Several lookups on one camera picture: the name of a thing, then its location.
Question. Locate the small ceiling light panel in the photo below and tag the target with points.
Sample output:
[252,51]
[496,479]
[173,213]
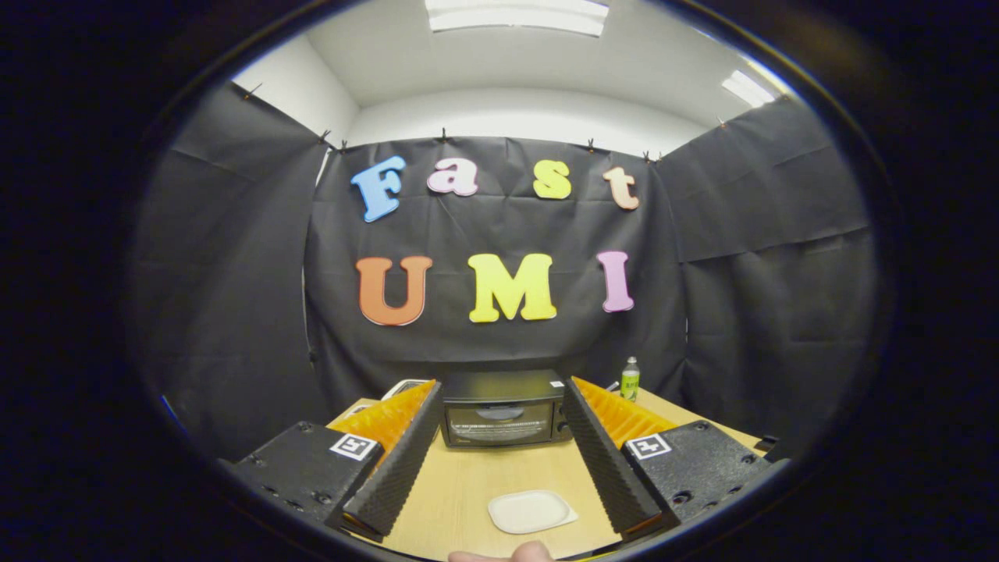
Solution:
[748,88]

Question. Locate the long ceiling light panel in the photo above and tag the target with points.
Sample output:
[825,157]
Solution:
[517,16]

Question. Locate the black toaster oven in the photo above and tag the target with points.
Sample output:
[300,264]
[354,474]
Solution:
[503,386]

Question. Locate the green label plastic bottle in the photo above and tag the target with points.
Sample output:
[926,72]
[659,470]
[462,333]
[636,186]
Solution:
[630,382]

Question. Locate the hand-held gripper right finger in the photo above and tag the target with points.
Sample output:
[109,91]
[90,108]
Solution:
[613,468]

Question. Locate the white rectangular plate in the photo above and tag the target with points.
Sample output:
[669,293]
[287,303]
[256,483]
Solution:
[531,511]

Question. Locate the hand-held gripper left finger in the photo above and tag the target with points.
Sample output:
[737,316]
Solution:
[394,468]

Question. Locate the white pop-up toaster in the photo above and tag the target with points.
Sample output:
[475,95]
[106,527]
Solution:
[406,385]

